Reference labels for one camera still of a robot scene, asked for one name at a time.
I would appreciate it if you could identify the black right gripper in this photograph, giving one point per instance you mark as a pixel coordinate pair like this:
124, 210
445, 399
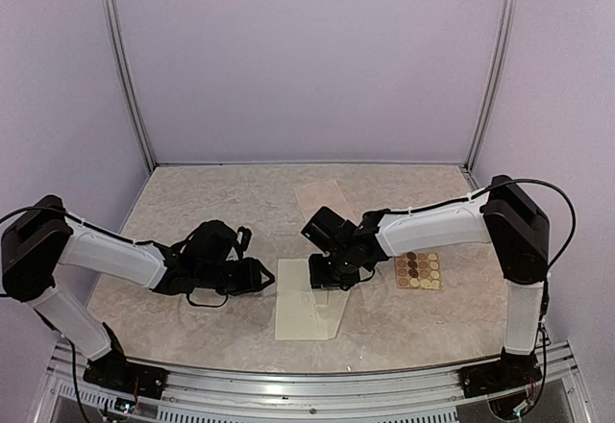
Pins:
317, 277

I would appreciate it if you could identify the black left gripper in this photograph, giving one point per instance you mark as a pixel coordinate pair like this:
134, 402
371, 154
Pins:
252, 283

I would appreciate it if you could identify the cream paper envelope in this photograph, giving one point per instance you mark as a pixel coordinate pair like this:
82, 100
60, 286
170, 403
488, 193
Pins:
303, 313

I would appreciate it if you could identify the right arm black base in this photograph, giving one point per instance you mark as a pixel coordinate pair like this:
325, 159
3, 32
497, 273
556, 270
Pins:
507, 372

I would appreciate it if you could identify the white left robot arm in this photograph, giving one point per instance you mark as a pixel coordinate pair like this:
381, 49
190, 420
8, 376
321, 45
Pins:
38, 239

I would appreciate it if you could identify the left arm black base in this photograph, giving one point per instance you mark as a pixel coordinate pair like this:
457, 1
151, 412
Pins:
114, 371

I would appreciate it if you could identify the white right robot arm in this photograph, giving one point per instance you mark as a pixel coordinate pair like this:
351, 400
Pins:
501, 218

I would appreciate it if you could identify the brown sticker sheet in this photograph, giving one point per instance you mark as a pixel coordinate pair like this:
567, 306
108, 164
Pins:
418, 270

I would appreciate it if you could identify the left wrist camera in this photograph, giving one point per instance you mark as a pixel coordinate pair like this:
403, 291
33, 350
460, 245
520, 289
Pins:
242, 241

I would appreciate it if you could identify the left aluminium frame post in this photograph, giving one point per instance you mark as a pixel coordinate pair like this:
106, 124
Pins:
126, 81

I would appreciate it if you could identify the aluminium frame post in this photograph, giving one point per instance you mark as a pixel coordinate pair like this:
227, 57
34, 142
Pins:
495, 73
126, 81

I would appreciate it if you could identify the right aluminium frame post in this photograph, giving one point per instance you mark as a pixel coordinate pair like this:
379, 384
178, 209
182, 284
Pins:
495, 73

